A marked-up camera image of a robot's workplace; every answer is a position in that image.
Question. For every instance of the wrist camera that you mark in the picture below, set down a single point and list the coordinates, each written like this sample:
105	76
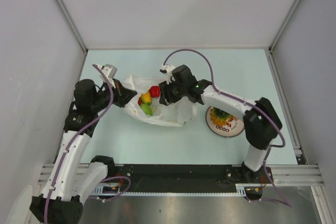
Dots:
107	71
167	70

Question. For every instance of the white slotted cable duct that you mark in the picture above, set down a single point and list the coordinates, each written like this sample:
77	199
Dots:
109	190

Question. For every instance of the red fake pepper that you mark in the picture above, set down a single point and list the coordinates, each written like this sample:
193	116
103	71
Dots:
155	91

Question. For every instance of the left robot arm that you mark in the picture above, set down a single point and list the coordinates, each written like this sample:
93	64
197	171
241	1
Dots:
64	195

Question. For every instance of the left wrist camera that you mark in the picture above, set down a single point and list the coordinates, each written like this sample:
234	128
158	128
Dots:
107	71

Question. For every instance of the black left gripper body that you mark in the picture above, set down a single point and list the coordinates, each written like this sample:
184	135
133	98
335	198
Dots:
118	99

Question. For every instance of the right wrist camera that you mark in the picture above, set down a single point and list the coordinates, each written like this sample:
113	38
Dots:
167	70

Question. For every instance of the round printed plate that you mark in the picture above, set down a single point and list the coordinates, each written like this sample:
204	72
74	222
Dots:
235	128

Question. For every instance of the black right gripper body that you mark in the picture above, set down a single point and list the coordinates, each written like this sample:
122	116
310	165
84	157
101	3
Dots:
175	91

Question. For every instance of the orange fake pineapple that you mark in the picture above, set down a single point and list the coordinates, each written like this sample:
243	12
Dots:
220	117

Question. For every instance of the left aluminium corner post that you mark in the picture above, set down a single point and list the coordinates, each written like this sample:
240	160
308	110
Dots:
71	25

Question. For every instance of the right aluminium corner post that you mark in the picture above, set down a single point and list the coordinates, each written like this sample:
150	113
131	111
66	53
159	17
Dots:
287	19

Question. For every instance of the green fake fruit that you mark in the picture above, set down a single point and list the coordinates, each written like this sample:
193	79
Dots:
146	108

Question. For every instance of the yellow fake mango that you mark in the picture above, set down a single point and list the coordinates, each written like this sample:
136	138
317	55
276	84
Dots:
145	98

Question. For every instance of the aluminium corner post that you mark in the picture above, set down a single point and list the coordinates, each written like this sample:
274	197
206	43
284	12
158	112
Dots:
287	19
71	25

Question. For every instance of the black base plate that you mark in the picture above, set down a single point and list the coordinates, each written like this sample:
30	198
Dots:
143	174

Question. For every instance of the white plastic bag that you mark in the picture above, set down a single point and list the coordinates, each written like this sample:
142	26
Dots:
173	115

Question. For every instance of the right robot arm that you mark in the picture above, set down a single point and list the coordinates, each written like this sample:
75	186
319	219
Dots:
261	122

